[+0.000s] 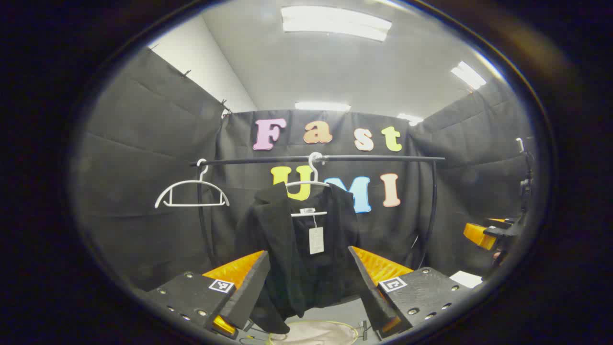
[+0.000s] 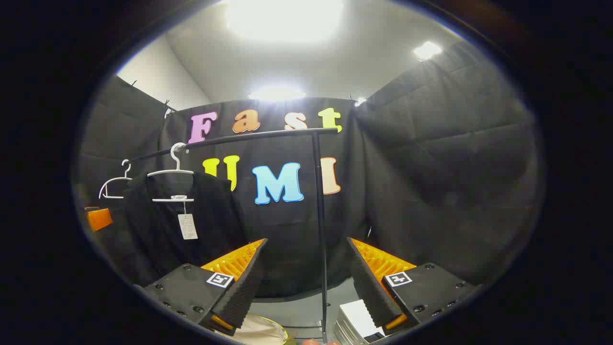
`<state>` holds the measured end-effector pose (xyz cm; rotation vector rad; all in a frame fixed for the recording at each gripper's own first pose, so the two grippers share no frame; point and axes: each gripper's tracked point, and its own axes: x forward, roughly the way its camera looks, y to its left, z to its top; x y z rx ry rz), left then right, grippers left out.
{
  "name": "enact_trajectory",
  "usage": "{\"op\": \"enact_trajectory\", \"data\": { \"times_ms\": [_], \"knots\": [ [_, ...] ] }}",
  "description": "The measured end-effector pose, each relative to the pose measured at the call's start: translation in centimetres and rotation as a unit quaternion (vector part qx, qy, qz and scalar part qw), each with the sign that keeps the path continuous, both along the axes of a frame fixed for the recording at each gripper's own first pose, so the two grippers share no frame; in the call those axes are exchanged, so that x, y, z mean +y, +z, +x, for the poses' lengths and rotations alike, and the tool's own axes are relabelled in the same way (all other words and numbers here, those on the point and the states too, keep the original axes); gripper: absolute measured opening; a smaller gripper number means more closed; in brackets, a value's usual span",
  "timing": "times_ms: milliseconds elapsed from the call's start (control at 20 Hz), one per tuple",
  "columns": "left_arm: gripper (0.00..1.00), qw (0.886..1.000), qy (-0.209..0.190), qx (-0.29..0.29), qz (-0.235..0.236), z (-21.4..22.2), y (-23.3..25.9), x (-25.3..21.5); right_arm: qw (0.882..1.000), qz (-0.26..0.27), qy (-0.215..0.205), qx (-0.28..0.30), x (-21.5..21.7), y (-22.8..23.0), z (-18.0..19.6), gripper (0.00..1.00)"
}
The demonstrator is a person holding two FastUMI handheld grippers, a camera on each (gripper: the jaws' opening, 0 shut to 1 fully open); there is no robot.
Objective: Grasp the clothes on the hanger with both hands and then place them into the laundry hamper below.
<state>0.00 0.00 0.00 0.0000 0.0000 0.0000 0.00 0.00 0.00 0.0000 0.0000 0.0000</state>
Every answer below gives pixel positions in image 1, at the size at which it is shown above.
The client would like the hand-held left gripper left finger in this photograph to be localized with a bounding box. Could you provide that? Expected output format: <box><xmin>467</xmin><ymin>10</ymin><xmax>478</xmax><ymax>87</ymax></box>
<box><xmin>141</xmin><ymin>249</ymin><xmax>272</xmax><ymax>339</ymax></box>

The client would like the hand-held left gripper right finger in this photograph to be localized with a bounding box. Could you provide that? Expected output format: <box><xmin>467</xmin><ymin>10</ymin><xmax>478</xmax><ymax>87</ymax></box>
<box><xmin>348</xmin><ymin>246</ymin><xmax>482</xmax><ymax>341</ymax></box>

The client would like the black jacket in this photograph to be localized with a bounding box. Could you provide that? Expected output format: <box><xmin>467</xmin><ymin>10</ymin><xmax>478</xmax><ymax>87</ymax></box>
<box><xmin>234</xmin><ymin>182</ymin><xmax>361</xmax><ymax>334</ymax></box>

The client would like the white plastic clothes hanger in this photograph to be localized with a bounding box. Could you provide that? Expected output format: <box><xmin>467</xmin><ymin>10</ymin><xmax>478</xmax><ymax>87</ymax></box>
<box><xmin>286</xmin><ymin>152</ymin><xmax>331</xmax><ymax>218</ymax></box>
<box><xmin>154</xmin><ymin>159</ymin><xmax>230</xmax><ymax>209</ymax></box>

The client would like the white paper sheet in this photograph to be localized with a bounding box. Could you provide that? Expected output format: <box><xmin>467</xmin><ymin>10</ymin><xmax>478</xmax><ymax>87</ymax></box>
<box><xmin>449</xmin><ymin>271</ymin><xmax>483</xmax><ymax>289</ymax></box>

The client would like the white hang tag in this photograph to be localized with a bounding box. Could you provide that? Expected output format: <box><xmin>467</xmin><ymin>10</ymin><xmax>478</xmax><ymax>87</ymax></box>
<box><xmin>309</xmin><ymin>227</ymin><xmax>325</xmax><ymax>255</ymax></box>

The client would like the black metal garment rack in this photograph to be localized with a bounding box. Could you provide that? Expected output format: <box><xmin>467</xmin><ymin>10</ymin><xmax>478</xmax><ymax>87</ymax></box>
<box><xmin>190</xmin><ymin>154</ymin><xmax>446</xmax><ymax>271</ymax></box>

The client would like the black backdrop cloth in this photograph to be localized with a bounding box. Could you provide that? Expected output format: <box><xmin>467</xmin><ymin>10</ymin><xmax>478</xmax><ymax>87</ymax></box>
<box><xmin>77</xmin><ymin>48</ymin><xmax>534</xmax><ymax>293</ymax></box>

